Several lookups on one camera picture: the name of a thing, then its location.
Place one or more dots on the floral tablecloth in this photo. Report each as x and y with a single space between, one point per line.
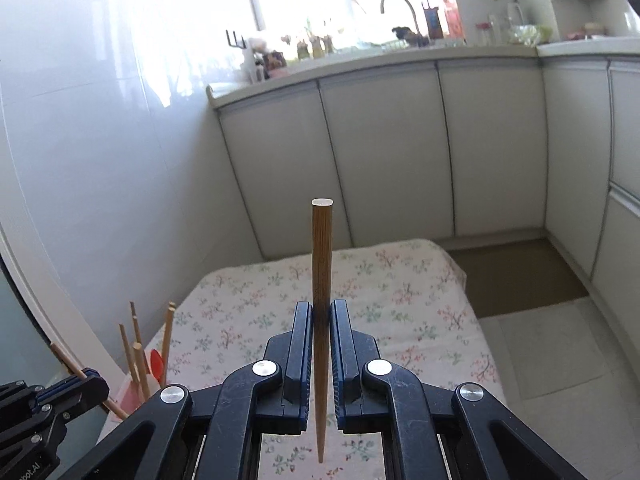
390 310

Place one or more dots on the bowl of green vegetables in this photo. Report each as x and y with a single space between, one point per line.
530 35

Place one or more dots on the white kitchen countertop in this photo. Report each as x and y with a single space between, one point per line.
375 57

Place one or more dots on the clear bottle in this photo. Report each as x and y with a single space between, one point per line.
486 30

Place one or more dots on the white door frame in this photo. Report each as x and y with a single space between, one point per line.
40 285

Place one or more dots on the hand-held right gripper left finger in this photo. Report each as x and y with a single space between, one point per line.
302 360

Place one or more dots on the red plastic spoon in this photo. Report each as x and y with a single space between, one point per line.
156 362

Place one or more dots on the dark sink item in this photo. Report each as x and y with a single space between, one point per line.
410 35

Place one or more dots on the black pronged rack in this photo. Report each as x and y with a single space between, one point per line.
236 40

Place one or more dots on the brown floor mat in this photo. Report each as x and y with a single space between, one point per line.
515 275

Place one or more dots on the colourful figurine box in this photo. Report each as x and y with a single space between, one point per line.
275 64

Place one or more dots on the pink dish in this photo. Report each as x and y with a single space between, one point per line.
587 32

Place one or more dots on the row of small figurines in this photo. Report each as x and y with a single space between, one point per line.
316 46

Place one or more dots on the pink lattice basket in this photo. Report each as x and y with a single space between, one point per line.
125 401

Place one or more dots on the frosted glass door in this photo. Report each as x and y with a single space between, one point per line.
25 335

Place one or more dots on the white cabinet door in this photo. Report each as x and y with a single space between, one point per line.
495 145
285 170
575 160
390 155

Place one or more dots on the small white bottle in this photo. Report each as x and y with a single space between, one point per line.
255 71

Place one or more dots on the dark brown utensil holder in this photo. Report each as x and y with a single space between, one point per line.
432 20

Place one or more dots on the pink bottle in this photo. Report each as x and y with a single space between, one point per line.
452 17

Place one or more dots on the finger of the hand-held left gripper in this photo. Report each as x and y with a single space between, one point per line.
87 397
70 385

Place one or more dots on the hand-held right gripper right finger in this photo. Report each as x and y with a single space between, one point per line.
340 360

